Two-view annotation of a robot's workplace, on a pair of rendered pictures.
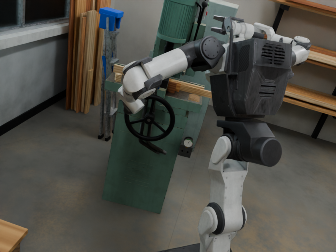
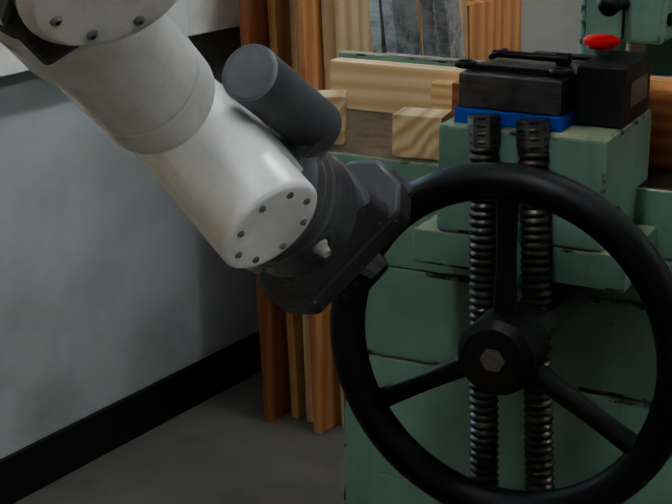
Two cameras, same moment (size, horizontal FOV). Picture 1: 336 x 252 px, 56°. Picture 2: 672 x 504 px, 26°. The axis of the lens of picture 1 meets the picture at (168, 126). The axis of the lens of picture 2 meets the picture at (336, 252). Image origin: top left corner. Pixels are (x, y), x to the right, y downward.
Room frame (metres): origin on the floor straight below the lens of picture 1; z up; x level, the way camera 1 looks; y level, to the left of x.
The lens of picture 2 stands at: (0.63, -0.24, 1.21)
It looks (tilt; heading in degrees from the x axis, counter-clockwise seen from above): 18 degrees down; 26
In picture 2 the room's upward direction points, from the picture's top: straight up
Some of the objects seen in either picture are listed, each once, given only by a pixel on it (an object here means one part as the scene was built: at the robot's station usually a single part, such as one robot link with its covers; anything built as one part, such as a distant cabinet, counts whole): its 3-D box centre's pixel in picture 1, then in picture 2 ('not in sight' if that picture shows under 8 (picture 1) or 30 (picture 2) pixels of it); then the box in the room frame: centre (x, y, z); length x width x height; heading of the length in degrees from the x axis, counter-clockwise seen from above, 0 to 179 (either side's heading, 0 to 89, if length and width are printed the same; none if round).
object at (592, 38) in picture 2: not in sight; (601, 41); (1.78, 0.10, 1.02); 0.03 x 0.03 x 0.01
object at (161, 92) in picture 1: (153, 92); (545, 168); (1.76, 0.13, 0.91); 0.15 x 0.14 x 0.09; 90
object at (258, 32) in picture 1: (252, 35); not in sight; (1.89, -0.33, 1.35); 0.11 x 0.11 x 0.11; 1
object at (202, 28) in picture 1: (197, 35); not in sight; (2.17, -0.04, 1.23); 0.09 x 0.08 x 0.15; 0
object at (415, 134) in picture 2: not in sight; (422, 133); (1.81, 0.27, 0.92); 0.05 x 0.04 x 0.04; 97
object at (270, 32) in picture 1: (263, 34); not in sight; (1.89, -0.39, 1.37); 0.13 x 0.07 x 0.09; 60
